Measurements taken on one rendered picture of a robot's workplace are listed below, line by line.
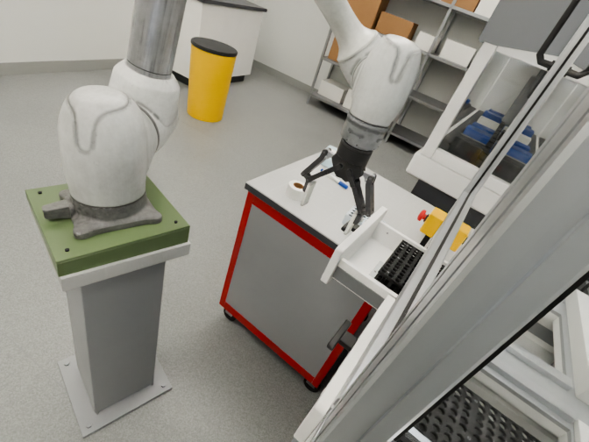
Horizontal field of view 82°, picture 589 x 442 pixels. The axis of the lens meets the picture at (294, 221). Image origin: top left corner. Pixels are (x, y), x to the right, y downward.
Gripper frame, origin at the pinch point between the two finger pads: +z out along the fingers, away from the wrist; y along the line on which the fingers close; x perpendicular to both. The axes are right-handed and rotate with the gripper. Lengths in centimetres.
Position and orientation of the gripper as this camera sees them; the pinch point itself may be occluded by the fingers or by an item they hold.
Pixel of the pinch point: (326, 214)
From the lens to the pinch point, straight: 85.9
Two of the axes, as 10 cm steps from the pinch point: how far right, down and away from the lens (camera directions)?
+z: -2.9, 7.7, 5.7
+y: 7.8, 5.3, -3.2
